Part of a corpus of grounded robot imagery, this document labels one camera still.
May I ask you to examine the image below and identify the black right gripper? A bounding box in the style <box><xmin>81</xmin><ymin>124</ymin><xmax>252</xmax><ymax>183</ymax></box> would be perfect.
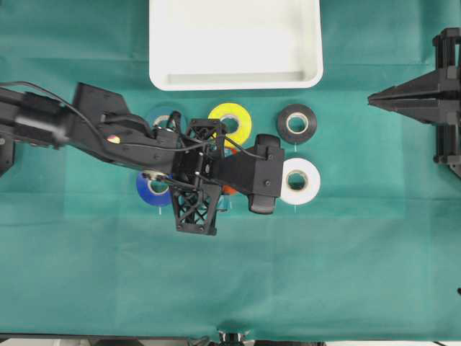
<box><xmin>169</xmin><ymin>119</ymin><xmax>226</xmax><ymax>236</ymax></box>

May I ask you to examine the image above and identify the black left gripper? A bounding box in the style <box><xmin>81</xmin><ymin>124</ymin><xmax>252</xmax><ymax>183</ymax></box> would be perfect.
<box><xmin>368</xmin><ymin>27</ymin><xmax>460</xmax><ymax>177</ymax></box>

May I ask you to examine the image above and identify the orange tape roll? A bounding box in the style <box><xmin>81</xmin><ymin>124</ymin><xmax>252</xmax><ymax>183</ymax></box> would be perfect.
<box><xmin>223</xmin><ymin>146</ymin><xmax>238</xmax><ymax>195</ymax></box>

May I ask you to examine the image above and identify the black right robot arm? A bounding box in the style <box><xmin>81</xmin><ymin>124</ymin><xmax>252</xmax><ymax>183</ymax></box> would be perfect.
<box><xmin>1</xmin><ymin>81</ymin><xmax>227</xmax><ymax>236</ymax></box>

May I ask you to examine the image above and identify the blue tape roll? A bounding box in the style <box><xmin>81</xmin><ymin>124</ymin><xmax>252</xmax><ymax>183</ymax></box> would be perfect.
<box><xmin>136</xmin><ymin>172</ymin><xmax>171</xmax><ymax>207</ymax></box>

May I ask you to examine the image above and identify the yellow tape roll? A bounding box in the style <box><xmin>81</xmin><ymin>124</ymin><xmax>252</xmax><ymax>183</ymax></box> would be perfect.
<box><xmin>208</xmin><ymin>102</ymin><xmax>252</xmax><ymax>146</ymax></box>

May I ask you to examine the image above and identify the teal tape roll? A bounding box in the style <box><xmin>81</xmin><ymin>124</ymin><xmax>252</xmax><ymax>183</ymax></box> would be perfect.
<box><xmin>145</xmin><ymin>105</ymin><xmax>188</xmax><ymax>132</ymax></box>

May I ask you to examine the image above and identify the white tape roll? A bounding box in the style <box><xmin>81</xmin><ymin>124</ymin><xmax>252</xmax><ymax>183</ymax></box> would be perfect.
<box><xmin>280</xmin><ymin>158</ymin><xmax>321</xmax><ymax>205</ymax></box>

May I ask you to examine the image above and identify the black tape roll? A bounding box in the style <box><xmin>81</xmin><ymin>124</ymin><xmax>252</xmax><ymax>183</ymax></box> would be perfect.
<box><xmin>277</xmin><ymin>104</ymin><xmax>318</xmax><ymax>145</ymax></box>

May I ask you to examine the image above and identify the white plastic case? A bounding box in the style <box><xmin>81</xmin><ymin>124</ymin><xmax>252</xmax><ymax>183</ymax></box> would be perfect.
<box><xmin>148</xmin><ymin>1</ymin><xmax>323</xmax><ymax>91</ymax></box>

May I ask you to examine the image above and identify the green table cloth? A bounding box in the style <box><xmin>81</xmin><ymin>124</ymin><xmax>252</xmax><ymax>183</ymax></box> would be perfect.
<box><xmin>1</xmin><ymin>1</ymin><xmax>460</xmax><ymax>341</ymax></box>

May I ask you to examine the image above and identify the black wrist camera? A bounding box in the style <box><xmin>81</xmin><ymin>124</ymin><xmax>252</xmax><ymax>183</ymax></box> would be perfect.
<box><xmin>211</xmin><ymin>134</ymin><xmax>285</xmax><ymax>215</ymax></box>

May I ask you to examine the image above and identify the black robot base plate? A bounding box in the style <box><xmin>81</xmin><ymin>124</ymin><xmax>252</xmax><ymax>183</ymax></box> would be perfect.
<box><xmin>0</xmin><ymin>134</ymin><xmax>15</xmax><ymax>177</ymax></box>

